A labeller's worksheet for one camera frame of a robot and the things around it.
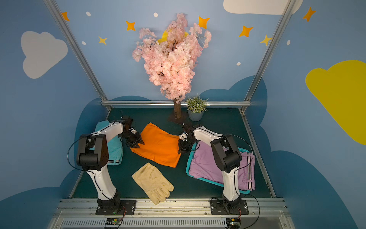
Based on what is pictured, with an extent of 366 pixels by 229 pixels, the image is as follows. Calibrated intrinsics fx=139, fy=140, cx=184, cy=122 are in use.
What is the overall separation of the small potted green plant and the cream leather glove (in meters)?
0.47

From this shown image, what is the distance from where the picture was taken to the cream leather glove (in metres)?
0.80

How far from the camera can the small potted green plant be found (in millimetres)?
1033
